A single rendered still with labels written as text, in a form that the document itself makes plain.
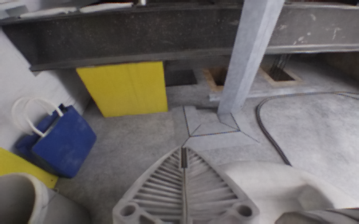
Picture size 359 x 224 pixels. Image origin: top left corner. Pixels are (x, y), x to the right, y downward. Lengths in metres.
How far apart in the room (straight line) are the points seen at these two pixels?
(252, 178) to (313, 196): 0.16
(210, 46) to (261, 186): 0.76
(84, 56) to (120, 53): 0.21
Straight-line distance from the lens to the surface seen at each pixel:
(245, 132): 1.00
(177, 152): 0.17
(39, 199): 0.58
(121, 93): 0.98
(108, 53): 0.95
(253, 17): 0.78
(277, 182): 0.49
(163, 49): 0.89
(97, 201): 0.87
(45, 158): 0.83
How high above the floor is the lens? 0.76
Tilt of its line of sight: 46 degrees down
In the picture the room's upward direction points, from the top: 2 degrees counter-clockwise
